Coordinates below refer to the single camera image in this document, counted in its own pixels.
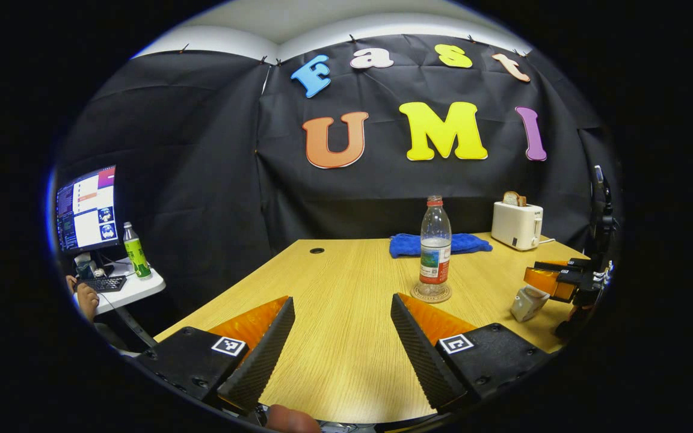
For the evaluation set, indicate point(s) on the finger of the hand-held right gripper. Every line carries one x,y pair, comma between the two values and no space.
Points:
548,282
563,264

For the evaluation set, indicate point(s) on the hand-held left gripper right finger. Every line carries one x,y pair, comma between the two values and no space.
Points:
421,355

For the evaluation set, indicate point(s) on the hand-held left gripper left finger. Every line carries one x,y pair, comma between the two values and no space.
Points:
262,355

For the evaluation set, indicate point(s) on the white ceramic teacup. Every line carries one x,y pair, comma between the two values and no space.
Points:
527,308

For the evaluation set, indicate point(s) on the round wooden coaster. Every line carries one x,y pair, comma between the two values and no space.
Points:
431,297

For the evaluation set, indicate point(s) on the clear plastic water bottle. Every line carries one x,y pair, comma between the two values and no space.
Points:
435,252

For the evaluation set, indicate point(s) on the green drink bottle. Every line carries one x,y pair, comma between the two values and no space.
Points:
137,255

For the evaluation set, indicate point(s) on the white toaster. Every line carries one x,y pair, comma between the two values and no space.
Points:
515,225

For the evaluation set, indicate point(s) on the toasted bread slice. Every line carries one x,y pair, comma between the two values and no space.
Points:
514,199

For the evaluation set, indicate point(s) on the blue folded towel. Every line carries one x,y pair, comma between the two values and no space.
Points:
406,245

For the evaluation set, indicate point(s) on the white side desk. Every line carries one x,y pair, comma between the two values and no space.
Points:
139,288

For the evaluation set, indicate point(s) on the black keyboard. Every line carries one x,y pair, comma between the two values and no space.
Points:
103,284

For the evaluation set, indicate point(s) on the black backdrop cloth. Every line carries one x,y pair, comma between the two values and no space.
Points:
214,180

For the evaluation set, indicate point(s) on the computer monitor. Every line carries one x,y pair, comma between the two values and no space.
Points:
88,210

